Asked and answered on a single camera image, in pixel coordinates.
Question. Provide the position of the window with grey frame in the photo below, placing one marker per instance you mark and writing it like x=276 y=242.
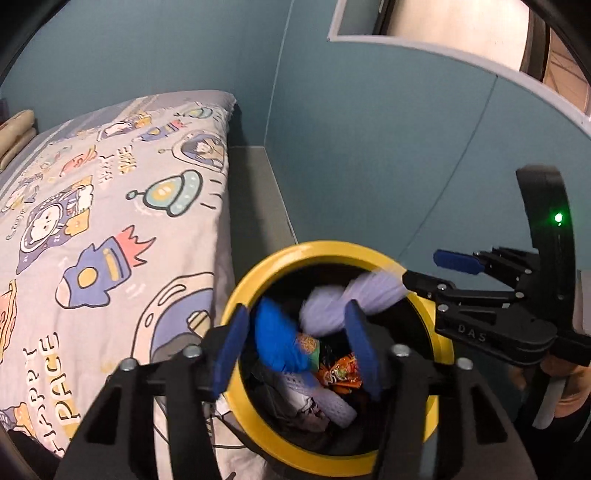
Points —
x=543 y=39

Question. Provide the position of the yellow rim trash bin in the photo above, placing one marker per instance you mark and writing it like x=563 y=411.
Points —
x=248 y=291

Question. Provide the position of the cartoon print bed sheet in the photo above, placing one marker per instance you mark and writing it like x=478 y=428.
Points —
x=115 y=273

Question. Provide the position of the lavender foam net bundle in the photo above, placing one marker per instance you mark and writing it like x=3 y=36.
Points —
x=311 y=406

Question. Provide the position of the person's right hand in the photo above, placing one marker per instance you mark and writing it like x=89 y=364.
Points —
x=577 y=386

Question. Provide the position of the beige folded quilt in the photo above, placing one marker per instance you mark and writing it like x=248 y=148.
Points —
x=15 y=134

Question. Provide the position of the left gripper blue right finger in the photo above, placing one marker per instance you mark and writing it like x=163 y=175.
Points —
x=358 y=333

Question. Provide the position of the blue paper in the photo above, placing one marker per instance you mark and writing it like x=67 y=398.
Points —
x=276 y=340

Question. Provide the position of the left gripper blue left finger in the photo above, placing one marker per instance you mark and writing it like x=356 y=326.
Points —
x=229 y=341

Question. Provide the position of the green snack packet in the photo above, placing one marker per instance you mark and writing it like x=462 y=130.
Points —
x=311 y=348

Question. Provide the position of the person's black trouser leg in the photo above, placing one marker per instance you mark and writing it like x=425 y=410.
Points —
x=22 y=457

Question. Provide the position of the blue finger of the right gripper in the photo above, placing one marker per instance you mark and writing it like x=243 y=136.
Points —
x=460 y=262
x=431 y=288

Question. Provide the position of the orange snack wrapper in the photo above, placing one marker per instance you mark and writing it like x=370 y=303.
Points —
x=342 y=377

